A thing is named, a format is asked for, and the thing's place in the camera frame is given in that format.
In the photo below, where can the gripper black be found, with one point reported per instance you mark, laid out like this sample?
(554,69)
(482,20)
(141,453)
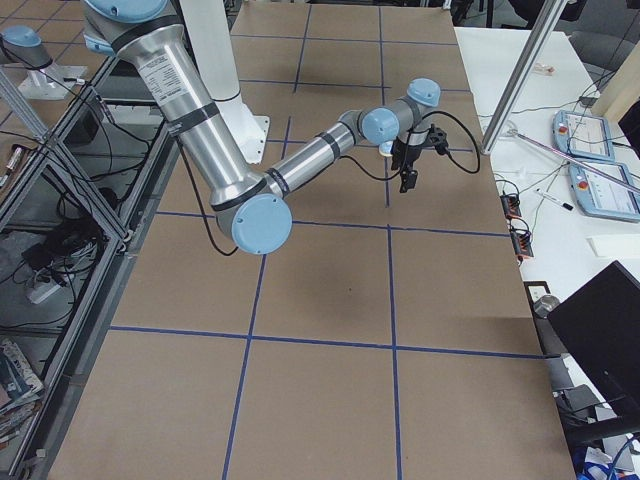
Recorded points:
(406,156)

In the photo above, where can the blue call bell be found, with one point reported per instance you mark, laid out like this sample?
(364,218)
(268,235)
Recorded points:
(386,149)

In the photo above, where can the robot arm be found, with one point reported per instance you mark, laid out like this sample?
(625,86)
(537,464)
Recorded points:
(250,207)

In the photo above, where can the far orange connector block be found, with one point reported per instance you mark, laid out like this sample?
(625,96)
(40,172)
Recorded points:
(511,206)

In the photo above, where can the orange connector block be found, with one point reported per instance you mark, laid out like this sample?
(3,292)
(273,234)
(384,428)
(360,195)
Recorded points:
(511,206)
(522,243)

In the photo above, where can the metal rod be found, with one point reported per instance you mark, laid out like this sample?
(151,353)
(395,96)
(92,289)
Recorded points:
(631,188)

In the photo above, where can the near orange connector block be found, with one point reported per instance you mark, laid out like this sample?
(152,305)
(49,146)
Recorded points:
(522,243)

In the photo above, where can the black marker pen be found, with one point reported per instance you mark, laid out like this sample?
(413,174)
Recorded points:
(547,196)

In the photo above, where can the far teach pendant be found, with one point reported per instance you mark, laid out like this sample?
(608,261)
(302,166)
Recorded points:
(582,135)

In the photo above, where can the teach pendant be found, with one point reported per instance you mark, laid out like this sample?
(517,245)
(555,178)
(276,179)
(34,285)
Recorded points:
(582,135)
(600,190)

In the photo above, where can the silver metal cylinder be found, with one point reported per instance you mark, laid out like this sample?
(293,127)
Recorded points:
(544,305)

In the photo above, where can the near teach pendant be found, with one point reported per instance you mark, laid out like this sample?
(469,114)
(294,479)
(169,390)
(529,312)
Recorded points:
(600,190)

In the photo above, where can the white flat block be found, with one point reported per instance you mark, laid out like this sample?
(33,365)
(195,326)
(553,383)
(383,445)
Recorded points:
(615,246)

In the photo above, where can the wooden board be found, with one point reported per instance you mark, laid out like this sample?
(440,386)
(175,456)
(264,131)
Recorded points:
(619,103)

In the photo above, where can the black monitor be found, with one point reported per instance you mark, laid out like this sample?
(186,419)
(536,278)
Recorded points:
(599,327)

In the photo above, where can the white power strip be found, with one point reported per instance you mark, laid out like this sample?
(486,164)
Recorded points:
(42,290)

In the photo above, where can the stack of magazines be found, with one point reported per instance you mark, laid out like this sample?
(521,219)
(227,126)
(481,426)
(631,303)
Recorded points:
(21,389)

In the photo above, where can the aluminium frame post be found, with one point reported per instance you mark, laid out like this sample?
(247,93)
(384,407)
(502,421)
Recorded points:
(549,16)

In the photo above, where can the aluminium table frame rail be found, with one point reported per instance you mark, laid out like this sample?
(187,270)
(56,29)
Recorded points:
(115,170)

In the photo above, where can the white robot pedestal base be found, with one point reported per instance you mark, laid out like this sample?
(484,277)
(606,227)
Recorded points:
(208,31)

